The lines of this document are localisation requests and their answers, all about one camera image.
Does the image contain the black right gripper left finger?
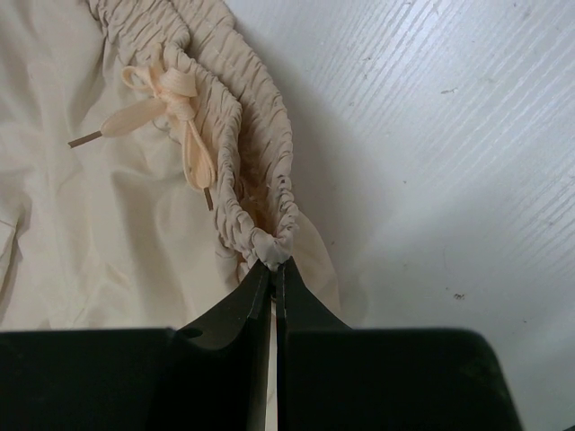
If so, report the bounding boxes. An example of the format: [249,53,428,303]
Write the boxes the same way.
[1,263,270,430]

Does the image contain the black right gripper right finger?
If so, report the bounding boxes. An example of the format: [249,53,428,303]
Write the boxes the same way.
[276,260,522,430]

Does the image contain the beige cargo trousers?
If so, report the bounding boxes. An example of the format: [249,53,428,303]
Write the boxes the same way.
[0,0,346,431]

